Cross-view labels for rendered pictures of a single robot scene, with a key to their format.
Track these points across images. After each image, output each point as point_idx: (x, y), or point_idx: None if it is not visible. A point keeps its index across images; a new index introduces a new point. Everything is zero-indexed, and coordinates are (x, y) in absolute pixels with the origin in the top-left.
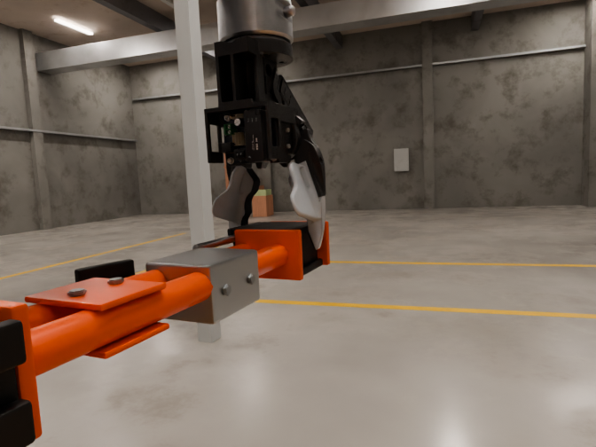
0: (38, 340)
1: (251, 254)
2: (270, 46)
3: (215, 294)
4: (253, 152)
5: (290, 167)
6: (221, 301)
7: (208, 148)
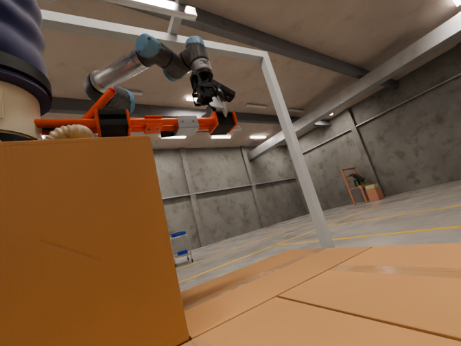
0: (133, 118)
1: (193, 115)
2: (200, 71)
3: (178, 121)
4: (199, 97)
5: (212, 97)
6: (181, 123)
7: (194, 102)
